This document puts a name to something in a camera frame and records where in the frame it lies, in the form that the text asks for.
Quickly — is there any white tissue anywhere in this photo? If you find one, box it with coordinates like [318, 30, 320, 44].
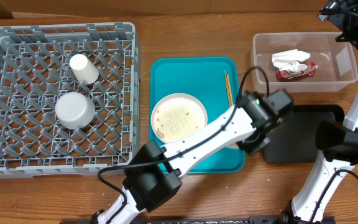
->
[272, 49, 311, 72]

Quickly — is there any red snack wrapper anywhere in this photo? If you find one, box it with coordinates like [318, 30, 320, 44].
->
[276, 62, 319, 80]

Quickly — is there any white cup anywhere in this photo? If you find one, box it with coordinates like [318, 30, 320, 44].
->
[69, 54, 99, 85]

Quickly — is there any grey bowl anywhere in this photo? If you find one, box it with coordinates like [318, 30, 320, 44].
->
[55, 92, 96, 129]

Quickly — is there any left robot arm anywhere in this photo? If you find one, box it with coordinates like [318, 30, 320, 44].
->
[92, 90, 293, 223]

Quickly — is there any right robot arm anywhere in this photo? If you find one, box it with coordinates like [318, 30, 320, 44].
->
[278, 1, 358, 223]

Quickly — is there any grey dishwasher rack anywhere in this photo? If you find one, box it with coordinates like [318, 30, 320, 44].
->
[0, 22, 141, 179]

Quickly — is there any black tray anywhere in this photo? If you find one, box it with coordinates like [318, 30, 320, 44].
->
[263, 105, 344, 164]

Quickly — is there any left wooden chopstick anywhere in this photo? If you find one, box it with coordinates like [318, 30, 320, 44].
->
[223, 70, 233, 108]

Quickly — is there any wooden chopstick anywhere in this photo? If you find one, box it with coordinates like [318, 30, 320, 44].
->
[226, 73, 235, 106]
[223, 70, 233, 108]

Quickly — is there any right wooden chopstick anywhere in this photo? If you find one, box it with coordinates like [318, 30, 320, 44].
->
[226, 73, 235, 106]

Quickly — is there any small pink plate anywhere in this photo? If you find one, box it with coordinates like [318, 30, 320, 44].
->
[227, 142, 239, 149]

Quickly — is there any clear plastic bin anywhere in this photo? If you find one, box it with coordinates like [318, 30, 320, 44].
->
[250, 32, 358, 93]

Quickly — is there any teal serving tray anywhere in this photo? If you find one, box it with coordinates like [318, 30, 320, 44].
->
[150, 57, 246, 174]

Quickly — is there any large white plate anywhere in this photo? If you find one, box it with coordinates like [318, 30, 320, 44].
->
[150, 93, 208, 143]

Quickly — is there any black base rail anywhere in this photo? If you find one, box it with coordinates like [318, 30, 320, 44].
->
[131, 216, 309, 224]

